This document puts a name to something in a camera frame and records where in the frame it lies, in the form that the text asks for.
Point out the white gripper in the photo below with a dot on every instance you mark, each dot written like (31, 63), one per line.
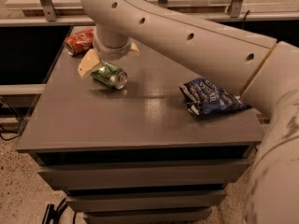
(111, 52)

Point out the grey drawer cabinet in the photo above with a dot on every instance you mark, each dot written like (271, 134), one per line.
(135, 155)

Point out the black device on floor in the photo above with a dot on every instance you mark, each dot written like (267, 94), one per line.
(54, 214)

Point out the metal railing frame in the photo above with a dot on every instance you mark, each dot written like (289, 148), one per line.
(130, 14)

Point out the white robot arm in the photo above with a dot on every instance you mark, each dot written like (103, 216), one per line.
(263, 71)

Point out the blue chip bag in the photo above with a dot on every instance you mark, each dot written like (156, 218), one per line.
(204, 97)

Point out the green soda can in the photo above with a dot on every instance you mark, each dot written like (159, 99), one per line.
(111, 75)

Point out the red soda can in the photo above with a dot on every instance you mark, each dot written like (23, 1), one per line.
(79, 42)

